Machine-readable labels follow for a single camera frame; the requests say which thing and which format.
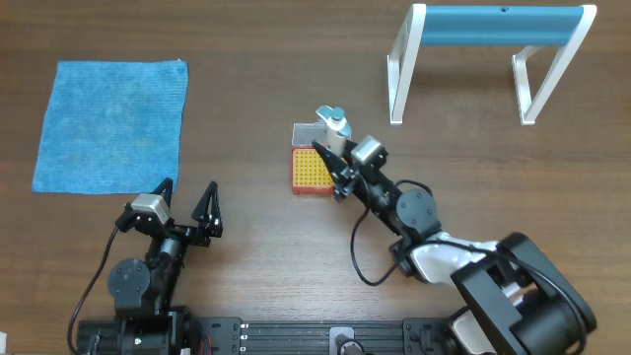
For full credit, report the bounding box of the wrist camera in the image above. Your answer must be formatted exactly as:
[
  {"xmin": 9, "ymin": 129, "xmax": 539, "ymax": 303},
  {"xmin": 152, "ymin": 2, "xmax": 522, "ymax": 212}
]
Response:
[
  {"xmin": 129, "ymin": 192, "xmax": 172, "ymax": 225},
  {"xmin": 350, "ymin": 134, "xmax": 388, "ymax": 167}
]

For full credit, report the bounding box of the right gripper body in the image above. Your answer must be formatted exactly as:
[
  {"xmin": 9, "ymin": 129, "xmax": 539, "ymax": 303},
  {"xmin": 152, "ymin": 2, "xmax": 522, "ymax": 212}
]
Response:
[{"xmin": 331, "ymin": 147, "xmax": 391, "ymax": 203}]

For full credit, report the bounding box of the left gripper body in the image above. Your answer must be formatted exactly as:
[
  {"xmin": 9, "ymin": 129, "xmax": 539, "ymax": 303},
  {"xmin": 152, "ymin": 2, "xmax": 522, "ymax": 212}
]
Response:
[{"xmin": 114, "ymin": 203, "xmax": 209, "ymax": 249}]

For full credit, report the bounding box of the mounting rail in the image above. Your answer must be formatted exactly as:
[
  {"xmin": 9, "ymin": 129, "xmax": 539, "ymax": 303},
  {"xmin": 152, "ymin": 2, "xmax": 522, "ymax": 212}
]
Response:
[{"xmin": 76, "ymin": 317, "xmax": 474, "ymax": 355}]

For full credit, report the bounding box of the white and blue stand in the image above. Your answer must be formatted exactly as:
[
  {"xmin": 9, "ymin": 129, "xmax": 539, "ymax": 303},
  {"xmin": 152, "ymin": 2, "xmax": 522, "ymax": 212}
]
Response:
[{"xmin": 386, "ymin": 3, "xmax": 598, "ymax": 126}]

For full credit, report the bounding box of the blue cloth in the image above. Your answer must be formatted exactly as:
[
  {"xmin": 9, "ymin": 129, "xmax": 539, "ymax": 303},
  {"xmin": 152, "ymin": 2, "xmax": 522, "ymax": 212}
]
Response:
[{"xmin": 31, "ymin": 59, "xmax": 189, "ymax": 195}]

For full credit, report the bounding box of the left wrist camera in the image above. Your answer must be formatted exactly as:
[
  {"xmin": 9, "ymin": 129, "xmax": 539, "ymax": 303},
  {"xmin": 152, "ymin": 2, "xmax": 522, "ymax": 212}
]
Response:
[{"xmin": 129, "ymin": 192, "xmax": 172, "ymax": 225}]

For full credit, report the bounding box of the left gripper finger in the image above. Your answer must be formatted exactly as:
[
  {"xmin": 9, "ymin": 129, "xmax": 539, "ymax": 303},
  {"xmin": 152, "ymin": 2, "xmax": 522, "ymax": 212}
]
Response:
[
  {"xmin": 190, "ymin": 180, "xmax": 225, "ymax": 240},
  {"xmin": 151, "ymin": 177, "xmax": 175, "ymax": 208}
]

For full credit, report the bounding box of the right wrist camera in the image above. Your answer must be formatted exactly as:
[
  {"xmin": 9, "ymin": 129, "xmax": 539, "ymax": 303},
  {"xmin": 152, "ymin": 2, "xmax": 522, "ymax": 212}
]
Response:
[{"xmin": 350, "ymin": 134, "xmax": 388, "ymax": 167}]

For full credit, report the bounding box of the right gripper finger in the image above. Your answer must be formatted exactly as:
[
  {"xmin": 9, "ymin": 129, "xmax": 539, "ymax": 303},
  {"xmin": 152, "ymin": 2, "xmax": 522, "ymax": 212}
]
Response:
[{"xmin": 312, "ymin": 141, "xmax": 354, "ymax": 181}]

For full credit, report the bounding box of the black cable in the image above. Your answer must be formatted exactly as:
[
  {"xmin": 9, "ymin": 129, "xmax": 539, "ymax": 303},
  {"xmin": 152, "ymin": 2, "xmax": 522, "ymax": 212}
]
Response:
[
  {"xmin": 66, "ymin": 224, "xmax": 122, "ymax": 355},
  {"xmin": 349, "ymin": 178, "xmax": 436, "ymax": 288}
]

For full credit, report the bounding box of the red and yellow tip box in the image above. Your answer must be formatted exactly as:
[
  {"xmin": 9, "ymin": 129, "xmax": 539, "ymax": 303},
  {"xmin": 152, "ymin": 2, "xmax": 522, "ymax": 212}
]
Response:
[{"xmin": 290, "ymin": 121, "xmax": 342, "ymax": 197}]

